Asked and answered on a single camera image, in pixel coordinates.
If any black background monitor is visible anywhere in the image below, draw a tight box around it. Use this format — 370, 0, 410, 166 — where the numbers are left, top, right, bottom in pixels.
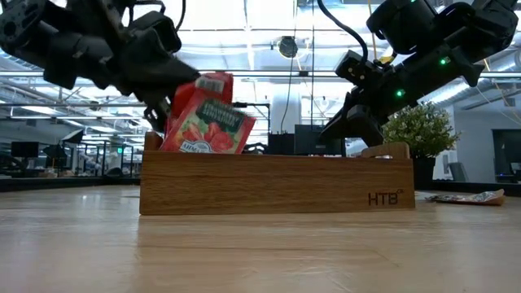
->
11, 141, 40, 159

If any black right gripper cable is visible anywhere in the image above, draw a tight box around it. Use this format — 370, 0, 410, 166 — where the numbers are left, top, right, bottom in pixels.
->
316, 0, 370, 62

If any wooden tea organizer box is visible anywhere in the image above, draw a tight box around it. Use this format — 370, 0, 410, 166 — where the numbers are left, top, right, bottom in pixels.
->
138, 132, 416, 216

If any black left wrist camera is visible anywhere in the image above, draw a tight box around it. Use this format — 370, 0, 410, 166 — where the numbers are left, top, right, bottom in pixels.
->
129, 11, 183, 56

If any green potted plant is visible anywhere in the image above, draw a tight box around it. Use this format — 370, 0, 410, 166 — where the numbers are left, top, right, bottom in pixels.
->
382, 101, 461, 190

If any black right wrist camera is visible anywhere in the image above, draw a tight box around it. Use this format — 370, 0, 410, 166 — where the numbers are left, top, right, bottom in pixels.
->
334, 49, 383, 86

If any round black ceiling device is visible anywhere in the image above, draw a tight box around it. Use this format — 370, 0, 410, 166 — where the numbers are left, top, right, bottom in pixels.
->
278, 35, 300, 59

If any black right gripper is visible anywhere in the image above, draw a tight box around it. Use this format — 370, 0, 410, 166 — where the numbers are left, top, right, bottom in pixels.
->
319, 68, 422, 147

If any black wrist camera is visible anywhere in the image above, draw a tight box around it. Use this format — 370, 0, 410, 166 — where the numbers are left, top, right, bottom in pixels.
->
334, 49, 383, 86
129, 11, 183, 56

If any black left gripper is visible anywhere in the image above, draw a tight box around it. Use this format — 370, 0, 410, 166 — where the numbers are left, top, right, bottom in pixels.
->
116, 50, 201, 132

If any green vanilla cinnamon tea packet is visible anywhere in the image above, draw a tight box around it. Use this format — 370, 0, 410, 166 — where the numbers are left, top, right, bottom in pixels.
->
425, 188, 506, 207

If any small black box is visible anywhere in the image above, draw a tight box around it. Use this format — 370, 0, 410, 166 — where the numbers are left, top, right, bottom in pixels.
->
267, 133, 295, 155

